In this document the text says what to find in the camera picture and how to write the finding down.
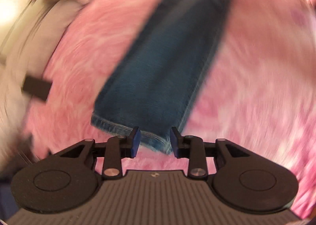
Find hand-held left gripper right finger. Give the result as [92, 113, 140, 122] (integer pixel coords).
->
[170, 127, 250, 180]

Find pink floral fleece blanket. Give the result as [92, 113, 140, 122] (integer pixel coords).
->
[22, 0, 316, 218]

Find blue denim jeans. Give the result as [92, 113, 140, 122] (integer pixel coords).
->
[90, 0, 244, 155]

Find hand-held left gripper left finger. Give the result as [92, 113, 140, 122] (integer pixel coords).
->
[59, 127, 141, 180]

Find black rectangular object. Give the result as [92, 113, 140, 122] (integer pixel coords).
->
[22, 75, 53, 103]

